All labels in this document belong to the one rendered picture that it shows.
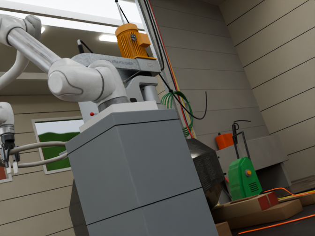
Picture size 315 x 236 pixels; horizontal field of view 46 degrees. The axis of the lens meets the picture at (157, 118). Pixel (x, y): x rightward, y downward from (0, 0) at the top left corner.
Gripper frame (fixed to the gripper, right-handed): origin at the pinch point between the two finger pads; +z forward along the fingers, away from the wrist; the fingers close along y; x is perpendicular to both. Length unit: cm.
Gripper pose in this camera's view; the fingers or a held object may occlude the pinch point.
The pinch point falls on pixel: (12, 168)
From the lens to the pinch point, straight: 236.8
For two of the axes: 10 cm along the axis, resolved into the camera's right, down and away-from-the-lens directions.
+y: 4.4, 1.4, 8.9
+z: 2.4, 9.3, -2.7
